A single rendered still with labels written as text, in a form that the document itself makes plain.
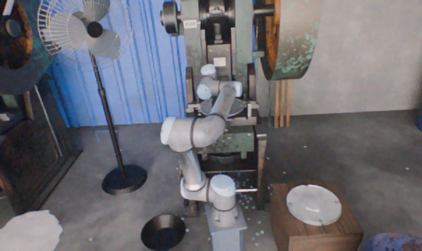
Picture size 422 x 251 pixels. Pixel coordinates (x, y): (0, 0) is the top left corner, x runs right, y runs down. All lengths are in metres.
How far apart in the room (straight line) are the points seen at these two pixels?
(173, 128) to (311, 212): 0.97
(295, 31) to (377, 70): 2.17
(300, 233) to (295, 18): 1.07
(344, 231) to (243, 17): 1.25
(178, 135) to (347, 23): 2.48
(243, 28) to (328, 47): 1.67
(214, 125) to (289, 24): 0.64
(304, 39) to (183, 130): 0.76
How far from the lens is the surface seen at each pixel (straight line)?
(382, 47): 3.53
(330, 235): 1.74
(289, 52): 1.57
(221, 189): 1.42
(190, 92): 2.27
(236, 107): 1.90
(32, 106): 2.74
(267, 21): 2.19
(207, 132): 1.12
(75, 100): 3.61
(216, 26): 1.82
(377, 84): 3.67
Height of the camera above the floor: 1.62
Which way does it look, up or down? 29 degrees down
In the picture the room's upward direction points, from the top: 5 degrees counter-clockwise
